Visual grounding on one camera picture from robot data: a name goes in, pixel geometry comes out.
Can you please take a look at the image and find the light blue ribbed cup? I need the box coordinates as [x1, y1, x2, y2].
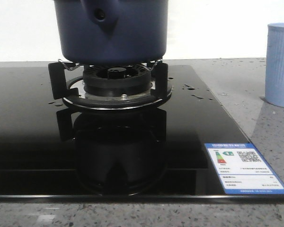
[265, 23, 284, 107]

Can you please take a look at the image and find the black right pot support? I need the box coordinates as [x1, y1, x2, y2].
[48, 60, 172, 111]

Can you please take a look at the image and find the black right gas burner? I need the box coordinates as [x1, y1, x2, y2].
[83, 65, 151, 97]

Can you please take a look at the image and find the black glass gas stove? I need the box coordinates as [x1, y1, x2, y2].
[0, 65, 284, 203]

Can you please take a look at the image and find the blue white energy label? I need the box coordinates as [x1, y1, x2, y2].
[205, 143, 284, 195]

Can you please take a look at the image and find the blue saucepan with handle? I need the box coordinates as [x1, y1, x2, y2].
[54, 0, 169, 65]

